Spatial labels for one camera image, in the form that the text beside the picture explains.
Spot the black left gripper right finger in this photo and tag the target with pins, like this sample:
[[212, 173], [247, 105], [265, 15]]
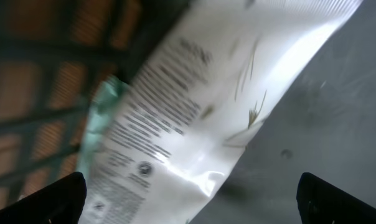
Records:
[[319, 202]]

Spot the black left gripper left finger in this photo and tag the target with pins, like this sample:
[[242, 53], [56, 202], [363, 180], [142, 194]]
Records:
[[60, 202]]

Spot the grey plastic mesh basket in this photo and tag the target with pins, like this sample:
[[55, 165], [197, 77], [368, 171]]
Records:
[[65, 65]]

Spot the white cream tube gold cap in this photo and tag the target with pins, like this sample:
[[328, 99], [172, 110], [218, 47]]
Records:
[[197, 101]]

